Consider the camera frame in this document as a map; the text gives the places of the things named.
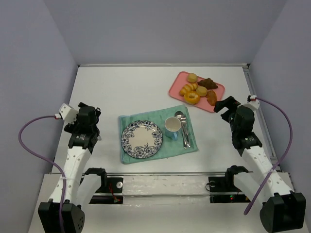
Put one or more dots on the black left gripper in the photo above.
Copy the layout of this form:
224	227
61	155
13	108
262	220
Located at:
96	111

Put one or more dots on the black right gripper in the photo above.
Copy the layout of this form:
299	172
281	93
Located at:
226	107

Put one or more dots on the yellow ring donut bread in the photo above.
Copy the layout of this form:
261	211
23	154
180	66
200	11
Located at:
191	97

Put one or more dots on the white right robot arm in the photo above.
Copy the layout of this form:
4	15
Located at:
280	208

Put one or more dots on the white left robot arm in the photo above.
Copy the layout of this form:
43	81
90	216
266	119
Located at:
63	212

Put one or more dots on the striped yellow bread roll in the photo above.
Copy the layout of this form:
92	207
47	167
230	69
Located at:
187	88

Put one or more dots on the orange flat pastry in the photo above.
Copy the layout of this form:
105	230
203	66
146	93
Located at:
211	97

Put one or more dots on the round yellow bun middle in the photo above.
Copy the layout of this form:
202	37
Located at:
201	91

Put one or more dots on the round yellow bun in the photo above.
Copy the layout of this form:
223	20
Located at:
192	78
201	91

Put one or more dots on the dark chocolate croissant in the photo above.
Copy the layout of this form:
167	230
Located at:
208	83

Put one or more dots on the metal fork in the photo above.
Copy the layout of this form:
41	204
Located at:
184	123

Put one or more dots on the round yellow bun top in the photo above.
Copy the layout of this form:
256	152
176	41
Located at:
192	78

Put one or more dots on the metal spoon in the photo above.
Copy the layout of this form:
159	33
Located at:
178	115

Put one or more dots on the pink tray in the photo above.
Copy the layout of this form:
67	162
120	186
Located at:
203	104

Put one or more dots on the light blue mug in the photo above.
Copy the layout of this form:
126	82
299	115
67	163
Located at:
172	127

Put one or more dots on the blue floral plate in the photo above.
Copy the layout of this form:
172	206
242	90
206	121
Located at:
141	139

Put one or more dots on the green cloth mat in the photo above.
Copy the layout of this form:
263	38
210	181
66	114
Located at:
169	148

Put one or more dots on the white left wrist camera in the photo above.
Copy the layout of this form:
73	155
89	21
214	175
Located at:
66	113

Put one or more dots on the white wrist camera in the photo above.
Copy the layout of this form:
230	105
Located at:
66	113
252	103

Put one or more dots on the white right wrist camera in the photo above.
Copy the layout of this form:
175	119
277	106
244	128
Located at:
252	103

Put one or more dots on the aluminium rail frame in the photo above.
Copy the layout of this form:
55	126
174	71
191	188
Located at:
123	90

